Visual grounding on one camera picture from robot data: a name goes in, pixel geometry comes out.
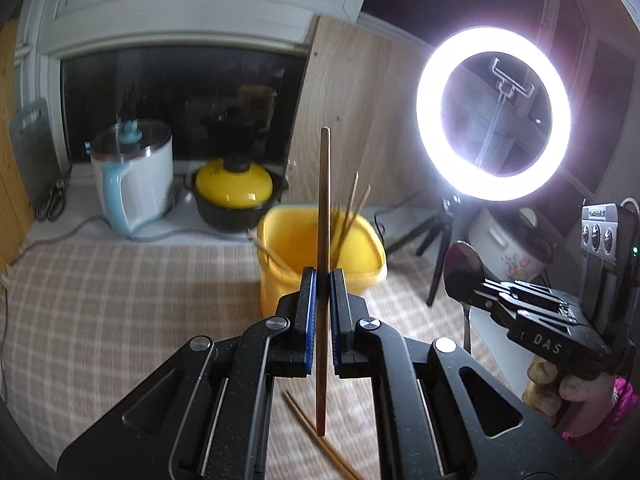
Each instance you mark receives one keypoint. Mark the black tripod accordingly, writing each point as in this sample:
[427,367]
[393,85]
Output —
[440,240]

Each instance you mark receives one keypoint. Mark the white window frame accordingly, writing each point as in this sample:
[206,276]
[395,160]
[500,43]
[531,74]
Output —
[175,25]

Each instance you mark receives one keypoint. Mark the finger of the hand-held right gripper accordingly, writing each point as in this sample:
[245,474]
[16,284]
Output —
[505,294]
[495,311]

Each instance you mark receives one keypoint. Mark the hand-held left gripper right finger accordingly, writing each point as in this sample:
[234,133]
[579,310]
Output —
[337,330]

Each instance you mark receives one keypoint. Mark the white and blue electric kettle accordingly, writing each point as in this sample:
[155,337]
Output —
[145,180]

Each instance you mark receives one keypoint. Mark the metal fork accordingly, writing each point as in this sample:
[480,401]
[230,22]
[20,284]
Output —
[345,232]

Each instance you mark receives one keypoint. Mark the person's right hand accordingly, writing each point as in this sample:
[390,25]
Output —
[575,400]

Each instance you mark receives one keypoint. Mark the grey cutting board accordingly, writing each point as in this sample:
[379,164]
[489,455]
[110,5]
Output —
[30,155]

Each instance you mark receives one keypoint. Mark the black pot with yellow lid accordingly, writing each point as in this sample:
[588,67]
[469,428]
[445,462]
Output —
[235,185]

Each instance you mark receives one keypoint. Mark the grey appliance with knobs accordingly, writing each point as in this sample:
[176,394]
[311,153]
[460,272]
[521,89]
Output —
[600,237]

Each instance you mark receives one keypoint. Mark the white floral rice cooker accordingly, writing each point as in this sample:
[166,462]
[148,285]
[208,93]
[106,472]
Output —
[505,245]

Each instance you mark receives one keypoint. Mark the beige checked tablecloth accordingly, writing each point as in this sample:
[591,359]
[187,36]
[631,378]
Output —
[125,320]

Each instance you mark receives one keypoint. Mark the red-tipped wooden chopstick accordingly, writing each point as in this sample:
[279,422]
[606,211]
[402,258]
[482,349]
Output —
[324,200]

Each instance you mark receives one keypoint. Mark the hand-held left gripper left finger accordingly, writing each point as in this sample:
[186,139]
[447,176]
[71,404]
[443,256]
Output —
[311,320]

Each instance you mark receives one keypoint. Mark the silver metal spoon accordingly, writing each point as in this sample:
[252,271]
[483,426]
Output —
[462,260]

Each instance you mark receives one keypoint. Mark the yellow plastic bucket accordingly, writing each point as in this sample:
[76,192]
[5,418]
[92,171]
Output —
[285,240]

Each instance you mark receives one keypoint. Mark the phone holder clamp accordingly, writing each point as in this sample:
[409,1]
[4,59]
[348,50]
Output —
[510,85]

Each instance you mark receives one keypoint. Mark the metal scissors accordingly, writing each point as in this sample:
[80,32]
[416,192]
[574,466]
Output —
[52,202]

